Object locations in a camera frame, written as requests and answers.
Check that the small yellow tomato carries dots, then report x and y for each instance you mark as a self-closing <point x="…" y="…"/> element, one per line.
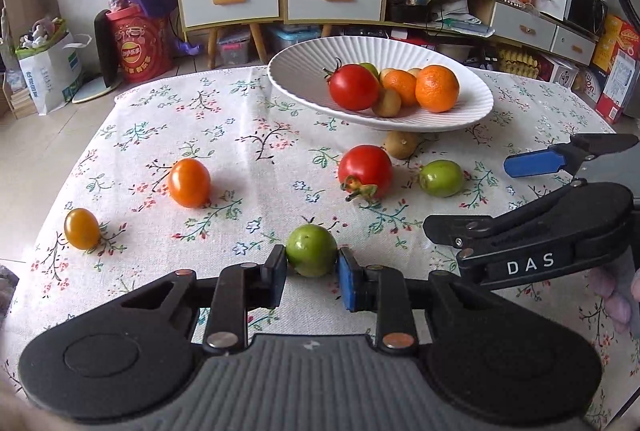
<point x="81" y="228"/>

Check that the red yellow cardboard box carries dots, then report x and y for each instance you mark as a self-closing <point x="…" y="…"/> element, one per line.
<point x="617" y="71"/>

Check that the person's right hand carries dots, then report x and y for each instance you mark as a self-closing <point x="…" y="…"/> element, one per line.
<point x="617" y="306"/>

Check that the red snack bucket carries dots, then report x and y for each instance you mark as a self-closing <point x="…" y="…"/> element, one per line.
<point x="137" y="46"/>

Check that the small brown kiwi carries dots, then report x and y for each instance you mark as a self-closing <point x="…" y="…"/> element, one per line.
<point x="414" y="72"/>

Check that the floral tablecloth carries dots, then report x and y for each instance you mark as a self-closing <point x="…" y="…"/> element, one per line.
<point x="250" y="151"/>

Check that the white microwave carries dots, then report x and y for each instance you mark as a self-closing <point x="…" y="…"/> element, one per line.
<point x="585" y="8"/>

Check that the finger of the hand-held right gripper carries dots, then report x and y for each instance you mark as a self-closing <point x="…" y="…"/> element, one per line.
<point x="450" y="228"/>
<point x="530" y="163"/>

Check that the orange tomato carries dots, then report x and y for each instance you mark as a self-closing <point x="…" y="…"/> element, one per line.
<point x="189" y="182"/>

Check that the clear plastic storage box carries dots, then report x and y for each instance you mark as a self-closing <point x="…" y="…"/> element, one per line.
<point x="234" y="48"/>

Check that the red tomato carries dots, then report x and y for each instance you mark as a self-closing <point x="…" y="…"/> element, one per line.
<point x="367" y="166"/>
<point x="354" y="88"/>

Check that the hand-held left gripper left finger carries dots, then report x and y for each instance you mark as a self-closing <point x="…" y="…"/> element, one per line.
<point x="274" y="281"/>

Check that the large orange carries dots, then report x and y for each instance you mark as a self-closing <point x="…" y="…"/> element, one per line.
<point x="400" y="87"/>

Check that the low wooden cabinet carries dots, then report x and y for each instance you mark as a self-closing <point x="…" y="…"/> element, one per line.
<point x="480" y="18"/>

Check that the egg carton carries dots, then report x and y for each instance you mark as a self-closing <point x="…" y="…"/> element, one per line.
<point x="522" y="60"/>

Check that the white cabinet drawer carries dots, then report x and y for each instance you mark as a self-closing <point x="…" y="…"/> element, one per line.
<point x="574" y="46"/>
<point x="522" y="27"/>

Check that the grey knitted cloth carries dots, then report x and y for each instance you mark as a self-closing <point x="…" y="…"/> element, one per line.
<point x="7" y="288"/>

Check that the green round fruit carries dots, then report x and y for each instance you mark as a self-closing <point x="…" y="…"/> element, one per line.
<point x="371" y="70"/>
<point x="311" y="248"/>
<point x="440" y="178"/>

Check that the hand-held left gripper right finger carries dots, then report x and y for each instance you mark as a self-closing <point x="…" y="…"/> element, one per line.
<point x="347" y="283"/>

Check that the white green paper bag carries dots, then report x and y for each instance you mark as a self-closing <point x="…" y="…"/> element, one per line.
<point x="50" y="76"/>

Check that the black stand with round base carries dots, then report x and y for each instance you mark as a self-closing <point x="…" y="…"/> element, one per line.
<point x="105" y="51"/>

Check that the white ribbed bowl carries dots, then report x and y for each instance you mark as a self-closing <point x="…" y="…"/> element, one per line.
<point x="300" y="71"/>

